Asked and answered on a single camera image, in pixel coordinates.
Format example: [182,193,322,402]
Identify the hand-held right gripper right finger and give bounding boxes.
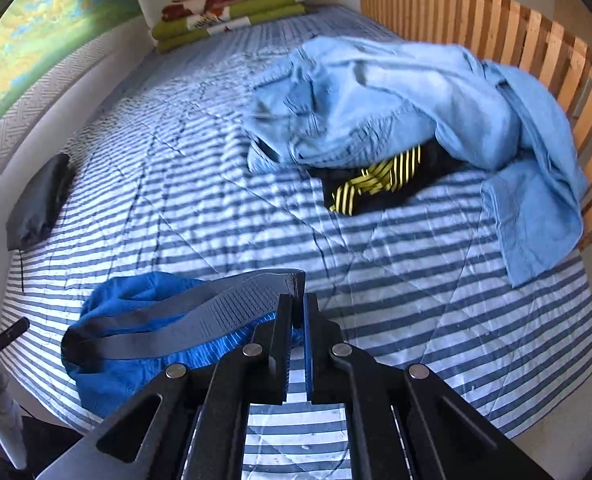
[303,292,557,480]

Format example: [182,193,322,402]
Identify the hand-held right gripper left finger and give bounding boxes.
[34,294,293,480]

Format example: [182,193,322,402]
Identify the blue shorts with grey waistband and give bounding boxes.
[62,269,307,406]

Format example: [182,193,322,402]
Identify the black yellow striped garment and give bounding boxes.
[308,141,459,217]

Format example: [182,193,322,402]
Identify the blue white striped bed quilt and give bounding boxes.
[0,2,592,480]

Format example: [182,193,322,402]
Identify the light blue denim shirt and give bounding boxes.
[243,36,588,288]

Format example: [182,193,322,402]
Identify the black pouch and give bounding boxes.
[6,152,75,252]

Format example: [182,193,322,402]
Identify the folded green red blanket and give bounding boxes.
[151,0,311,55]

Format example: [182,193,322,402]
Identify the wooden slatted headboard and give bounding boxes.
[358,0,592,251]

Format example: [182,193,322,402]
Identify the green yellow wall poster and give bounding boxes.
[0,0,142,133]

